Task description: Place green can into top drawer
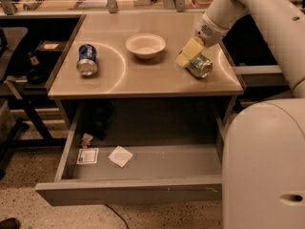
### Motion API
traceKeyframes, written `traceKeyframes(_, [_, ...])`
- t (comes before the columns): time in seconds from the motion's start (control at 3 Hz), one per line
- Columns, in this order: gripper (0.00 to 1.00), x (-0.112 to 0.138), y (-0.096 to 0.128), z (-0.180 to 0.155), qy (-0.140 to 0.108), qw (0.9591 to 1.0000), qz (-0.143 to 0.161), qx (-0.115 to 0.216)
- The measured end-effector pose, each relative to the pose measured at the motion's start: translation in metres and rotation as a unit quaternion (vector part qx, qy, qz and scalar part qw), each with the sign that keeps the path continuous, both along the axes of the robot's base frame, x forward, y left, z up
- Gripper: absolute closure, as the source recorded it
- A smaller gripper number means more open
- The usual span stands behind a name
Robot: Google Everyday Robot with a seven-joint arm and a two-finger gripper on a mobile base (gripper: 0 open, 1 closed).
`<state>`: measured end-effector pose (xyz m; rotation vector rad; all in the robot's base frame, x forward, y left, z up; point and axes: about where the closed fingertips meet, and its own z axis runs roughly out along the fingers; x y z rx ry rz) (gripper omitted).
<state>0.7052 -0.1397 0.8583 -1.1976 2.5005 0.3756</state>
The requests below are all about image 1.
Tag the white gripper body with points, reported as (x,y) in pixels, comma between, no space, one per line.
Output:
(210,32)

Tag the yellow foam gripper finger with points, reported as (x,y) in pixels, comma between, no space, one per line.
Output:
(193,49)

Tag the green soda can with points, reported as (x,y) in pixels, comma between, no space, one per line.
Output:
(200,66)

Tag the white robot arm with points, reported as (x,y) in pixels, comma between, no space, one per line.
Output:
(263,163)

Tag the blue soda can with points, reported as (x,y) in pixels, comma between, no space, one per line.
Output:
(86,63)

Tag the open grey drawer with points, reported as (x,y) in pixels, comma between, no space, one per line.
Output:
(176,157)

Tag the grey cabinet desk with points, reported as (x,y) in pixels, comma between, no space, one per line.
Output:
(121,74)

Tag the white bowl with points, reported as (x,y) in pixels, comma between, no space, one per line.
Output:
(145,45)

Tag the white square paper napkin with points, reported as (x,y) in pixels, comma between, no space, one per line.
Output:
(120,156)

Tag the crumpled paper scrap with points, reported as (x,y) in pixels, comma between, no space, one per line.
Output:
(86,140)

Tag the white label card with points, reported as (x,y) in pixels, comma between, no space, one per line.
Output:
(87,156)

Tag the black office chair left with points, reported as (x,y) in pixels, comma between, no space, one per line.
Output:
(10,126)

